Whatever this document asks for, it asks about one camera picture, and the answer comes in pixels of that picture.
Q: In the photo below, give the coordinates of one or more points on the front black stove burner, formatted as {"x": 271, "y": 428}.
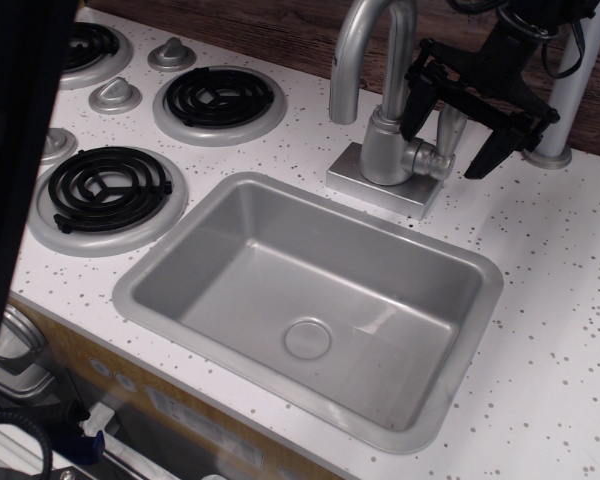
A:
{"x": 107, "y": 201}

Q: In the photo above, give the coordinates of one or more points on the silver vertical post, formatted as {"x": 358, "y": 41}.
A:
{"x": 553, "y": 153}

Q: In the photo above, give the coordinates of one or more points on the middle black stove burner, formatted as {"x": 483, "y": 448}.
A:
{"x": 219, "y": 106}

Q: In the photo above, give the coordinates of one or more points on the dark foreground pole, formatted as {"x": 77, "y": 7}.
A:
{"x": 34, "y": 38}

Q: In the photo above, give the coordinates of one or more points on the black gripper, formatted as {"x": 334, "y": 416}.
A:
{"x": 487, "y": 86}

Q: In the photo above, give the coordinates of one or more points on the toy oven front panel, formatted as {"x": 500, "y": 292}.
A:
{"x": 184, "y": 435}

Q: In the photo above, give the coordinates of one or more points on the silver faucet lever handle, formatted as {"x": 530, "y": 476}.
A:
{"x": 436, "y": 161}

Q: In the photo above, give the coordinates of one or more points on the back black stove burner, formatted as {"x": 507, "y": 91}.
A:
{"x": 96, "y": 53}

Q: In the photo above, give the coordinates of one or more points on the grey plastic sink basin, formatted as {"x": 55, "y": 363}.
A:
{"x": 368, "y": 326}

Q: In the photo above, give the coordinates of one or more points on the silver stove knob back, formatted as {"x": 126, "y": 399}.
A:
{"x": 171, "y": 56}

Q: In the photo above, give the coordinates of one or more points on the silver stove knob front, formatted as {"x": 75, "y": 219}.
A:
{"x": 60, "y": 144}

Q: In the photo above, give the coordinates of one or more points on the silver stove knob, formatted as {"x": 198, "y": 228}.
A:
{"x": 171, "y": 56}
{"x": 115, "y": 97}
{"x": 60, "y": 144}

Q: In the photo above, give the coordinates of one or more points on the black stove burner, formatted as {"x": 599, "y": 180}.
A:
{"x": 96, "y": 53}
{"x": 107, "y": 201}
{"x": 219, "y": 106}

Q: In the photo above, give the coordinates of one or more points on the silver stove knob middle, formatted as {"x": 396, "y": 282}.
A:
{"x": 115, "y": 97}

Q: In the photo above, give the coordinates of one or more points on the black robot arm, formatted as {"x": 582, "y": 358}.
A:
{"x": 540, "y": 13}

